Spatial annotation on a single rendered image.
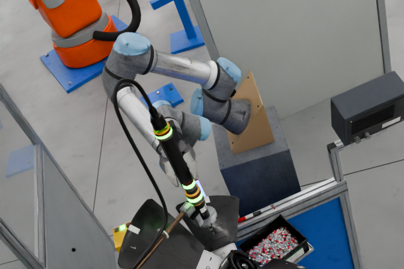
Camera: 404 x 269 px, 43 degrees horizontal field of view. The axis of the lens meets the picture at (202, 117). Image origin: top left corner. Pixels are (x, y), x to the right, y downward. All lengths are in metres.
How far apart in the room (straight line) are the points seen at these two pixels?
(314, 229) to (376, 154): 1.20
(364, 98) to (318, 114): 1.84
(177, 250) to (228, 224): 0.26
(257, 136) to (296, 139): 1.48
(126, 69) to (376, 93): 0.89
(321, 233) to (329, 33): 1.62
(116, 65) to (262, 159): 0.74
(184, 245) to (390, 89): 0.93
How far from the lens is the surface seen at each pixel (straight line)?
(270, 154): 2.15
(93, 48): 5.20
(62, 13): 5.08
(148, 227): 1.54
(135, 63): 1.82
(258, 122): 2.11
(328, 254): 2.54
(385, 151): 3.46
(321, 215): 2.30
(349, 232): 2.44
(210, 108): 2.06
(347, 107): 1.92
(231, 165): 2.17
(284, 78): 3.61
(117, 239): 2.03
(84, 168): 4.17
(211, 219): 1.50
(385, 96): 1.95
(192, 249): 1.56
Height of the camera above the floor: 2.51
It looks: 38 degrees down
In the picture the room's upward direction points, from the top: 23 degrees counter-clockwise
